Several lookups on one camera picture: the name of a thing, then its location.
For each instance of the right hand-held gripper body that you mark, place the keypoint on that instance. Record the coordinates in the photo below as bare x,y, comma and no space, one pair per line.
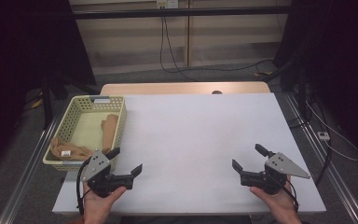
270,180

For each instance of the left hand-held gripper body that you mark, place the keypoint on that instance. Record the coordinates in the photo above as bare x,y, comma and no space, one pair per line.
101,182

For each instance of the tan sheer stockings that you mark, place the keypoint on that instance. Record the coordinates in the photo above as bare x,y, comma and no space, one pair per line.
109,133

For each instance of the pale yellow perforated plastic basket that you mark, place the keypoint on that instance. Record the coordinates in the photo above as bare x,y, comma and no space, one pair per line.
84,127

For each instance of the person's left hand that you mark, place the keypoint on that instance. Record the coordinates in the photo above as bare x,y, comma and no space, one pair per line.
98,208

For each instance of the person's right hand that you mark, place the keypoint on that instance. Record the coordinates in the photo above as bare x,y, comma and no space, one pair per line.
279,205

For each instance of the white table cover sheet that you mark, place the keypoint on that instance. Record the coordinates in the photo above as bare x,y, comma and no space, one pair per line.
183,140

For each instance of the white power strip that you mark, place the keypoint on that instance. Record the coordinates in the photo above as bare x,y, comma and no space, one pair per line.
323,135

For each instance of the black metal stand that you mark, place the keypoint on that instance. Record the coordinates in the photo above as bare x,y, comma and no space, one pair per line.
46,105

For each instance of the black curtain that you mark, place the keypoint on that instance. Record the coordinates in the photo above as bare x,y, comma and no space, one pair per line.
18,62
338,62

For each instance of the black horizontal metal bar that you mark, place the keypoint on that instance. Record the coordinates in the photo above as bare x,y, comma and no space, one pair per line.
180,12

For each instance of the aluminium floor rail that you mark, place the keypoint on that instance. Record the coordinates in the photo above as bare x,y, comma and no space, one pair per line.
332,174
28,177

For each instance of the white wall socket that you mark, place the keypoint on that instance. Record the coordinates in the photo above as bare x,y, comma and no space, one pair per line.
167,3

